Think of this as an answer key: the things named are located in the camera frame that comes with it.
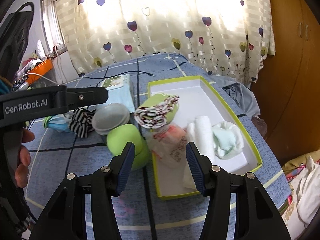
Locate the person's left hand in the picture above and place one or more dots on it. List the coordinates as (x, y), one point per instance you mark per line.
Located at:
(21, 173)

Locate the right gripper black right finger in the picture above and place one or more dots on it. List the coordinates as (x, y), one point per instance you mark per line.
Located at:
(257, 217)

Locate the black white striped sock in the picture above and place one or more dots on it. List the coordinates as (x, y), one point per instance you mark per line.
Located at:
(81, 122)

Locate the clear jar with grey lid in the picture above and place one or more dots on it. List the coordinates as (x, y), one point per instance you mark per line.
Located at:
(109, 117)

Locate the grey blue garment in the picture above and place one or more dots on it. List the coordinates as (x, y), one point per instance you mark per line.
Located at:
(245, 100)

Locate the green cardboard box tray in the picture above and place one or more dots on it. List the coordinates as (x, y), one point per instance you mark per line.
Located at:
(212, 125)

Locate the blue face masks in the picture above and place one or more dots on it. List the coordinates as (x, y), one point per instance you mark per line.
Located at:
(59, 123)

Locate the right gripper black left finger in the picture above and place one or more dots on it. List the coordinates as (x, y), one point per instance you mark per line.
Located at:
(64, 216)

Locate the light blue wet wipes pack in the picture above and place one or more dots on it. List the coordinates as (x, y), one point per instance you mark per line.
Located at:
(119, 91)

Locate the white mint sock pair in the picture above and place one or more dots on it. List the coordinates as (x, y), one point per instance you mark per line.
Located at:
(228, 141)

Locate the heart patterned curtain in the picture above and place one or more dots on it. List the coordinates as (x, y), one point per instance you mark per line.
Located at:
(224, 37)

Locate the wooden wardrobe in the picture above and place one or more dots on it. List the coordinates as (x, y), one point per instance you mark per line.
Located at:
(287, 90)

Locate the green cloth with striped edge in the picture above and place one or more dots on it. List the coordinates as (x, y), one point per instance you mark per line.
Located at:
(157, 111)

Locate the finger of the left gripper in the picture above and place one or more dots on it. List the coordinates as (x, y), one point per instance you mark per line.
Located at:
(82, 97)

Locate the red printed plastic packet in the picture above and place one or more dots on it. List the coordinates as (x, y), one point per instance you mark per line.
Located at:
(167, 144)

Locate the orange plastic bin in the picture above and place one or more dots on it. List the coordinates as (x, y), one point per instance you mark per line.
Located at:
(40, 69)

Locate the white towel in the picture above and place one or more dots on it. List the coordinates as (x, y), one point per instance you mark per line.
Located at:
(200, 132)

